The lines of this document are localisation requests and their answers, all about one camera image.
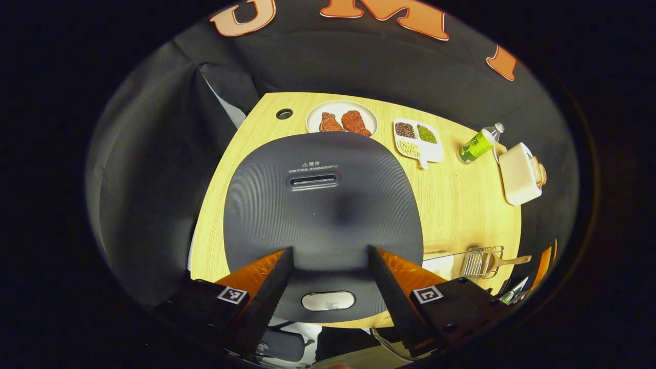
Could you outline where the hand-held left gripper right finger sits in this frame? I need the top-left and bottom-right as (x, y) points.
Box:
(368, 246), (513, 359)

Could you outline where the white divided bean dish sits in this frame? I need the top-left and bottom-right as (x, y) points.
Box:
(393, 118), (444, 170)

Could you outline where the red meat slice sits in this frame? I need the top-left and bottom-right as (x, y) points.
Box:
(320, 112), (345, 133)
(341, 110), (373, 137)

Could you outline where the black backdrop cloth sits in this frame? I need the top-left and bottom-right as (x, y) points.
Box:
(86, 0), (580, 308)

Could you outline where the silver black rice cooker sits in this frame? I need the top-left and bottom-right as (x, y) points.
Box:
(223, 132), (425, 324)

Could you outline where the green label drink bottle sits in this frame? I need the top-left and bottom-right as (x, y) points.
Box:
(459, 122), (505, 165)

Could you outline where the wooden spoon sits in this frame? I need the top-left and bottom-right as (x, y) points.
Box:
(482, 254), (532, 272)

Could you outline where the round white plate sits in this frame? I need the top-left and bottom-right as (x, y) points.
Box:
(306, 100), (379, 139)

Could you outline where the white toaster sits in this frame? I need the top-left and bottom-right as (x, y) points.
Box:
(498, 142), (543, 207)

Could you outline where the wire chopstick holder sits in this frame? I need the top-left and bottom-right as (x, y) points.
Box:
(460, 246), (505, 280)

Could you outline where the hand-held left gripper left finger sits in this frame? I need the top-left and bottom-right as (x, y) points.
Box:
(154, 247), (295, 357)

